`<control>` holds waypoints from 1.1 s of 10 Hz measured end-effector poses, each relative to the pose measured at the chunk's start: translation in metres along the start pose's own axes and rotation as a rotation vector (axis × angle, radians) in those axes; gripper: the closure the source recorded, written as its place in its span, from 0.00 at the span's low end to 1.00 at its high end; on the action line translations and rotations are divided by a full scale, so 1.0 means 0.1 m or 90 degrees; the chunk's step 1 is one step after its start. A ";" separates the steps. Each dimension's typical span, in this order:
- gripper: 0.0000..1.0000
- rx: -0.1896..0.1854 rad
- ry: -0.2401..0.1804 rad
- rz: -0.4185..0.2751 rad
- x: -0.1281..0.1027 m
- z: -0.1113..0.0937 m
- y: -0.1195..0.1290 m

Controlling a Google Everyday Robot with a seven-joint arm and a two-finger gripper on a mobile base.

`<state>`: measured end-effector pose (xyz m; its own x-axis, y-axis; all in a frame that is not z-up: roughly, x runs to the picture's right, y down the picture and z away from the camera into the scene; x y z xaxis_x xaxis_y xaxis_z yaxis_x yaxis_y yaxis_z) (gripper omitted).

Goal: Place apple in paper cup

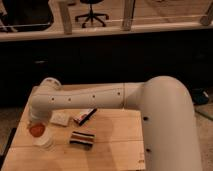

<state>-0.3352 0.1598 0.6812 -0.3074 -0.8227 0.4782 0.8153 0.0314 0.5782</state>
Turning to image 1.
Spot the white railing post middle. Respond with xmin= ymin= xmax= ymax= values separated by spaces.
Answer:
xmin=122 ymin=0 xmax=136 ymax=31

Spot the white flat square object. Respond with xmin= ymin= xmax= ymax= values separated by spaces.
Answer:
xmin=50 ymin=112 xmax=70 ymax=126

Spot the black office chair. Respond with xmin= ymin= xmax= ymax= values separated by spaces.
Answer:
xmin=75 ymin=0 xmax=109 ymax=28

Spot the white paper cup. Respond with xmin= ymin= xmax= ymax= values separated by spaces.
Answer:
xmin=34 ymin=129 xmax=53 ymax=148

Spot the striped brown black block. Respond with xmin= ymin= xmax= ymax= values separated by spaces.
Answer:
xmin=70 ymin=131 xmax=95 ymax=147

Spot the red apple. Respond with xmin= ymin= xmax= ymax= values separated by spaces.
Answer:
xmin=29 ymin=123 xmax=45 ymax=137

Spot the blue device on floor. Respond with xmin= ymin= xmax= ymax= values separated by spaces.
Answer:
xmin=193 ymin=90 xmax=209 ymax=105

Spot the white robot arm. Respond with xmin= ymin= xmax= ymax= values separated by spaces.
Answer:
xmin=29 ymin=76 xmax=203 ymax=171

